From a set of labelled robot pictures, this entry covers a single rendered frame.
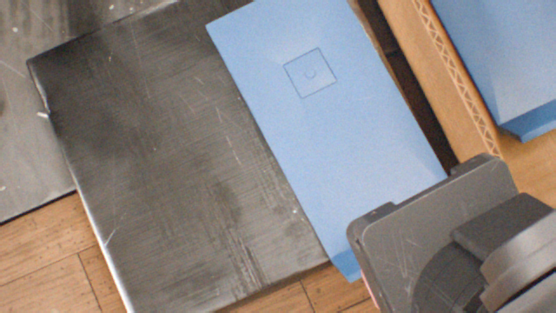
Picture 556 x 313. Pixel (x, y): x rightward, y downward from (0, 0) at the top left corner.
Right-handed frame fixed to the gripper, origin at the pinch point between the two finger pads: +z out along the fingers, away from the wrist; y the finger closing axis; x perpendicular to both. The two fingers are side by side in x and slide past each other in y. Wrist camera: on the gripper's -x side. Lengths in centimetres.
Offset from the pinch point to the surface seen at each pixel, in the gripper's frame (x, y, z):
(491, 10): -10.6, 6.2, 7.1
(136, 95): 8.0, 10.3, 8.4
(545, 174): -8.6, -1.7, 3.0
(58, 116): 12.0, 11.1, 8.9
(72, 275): 15.1, 3.8, 7.0
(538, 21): -12.5, 4.8, 6.2
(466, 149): -5.0, 1.8, 2.0
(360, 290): 2.5, -2.6, 3.2
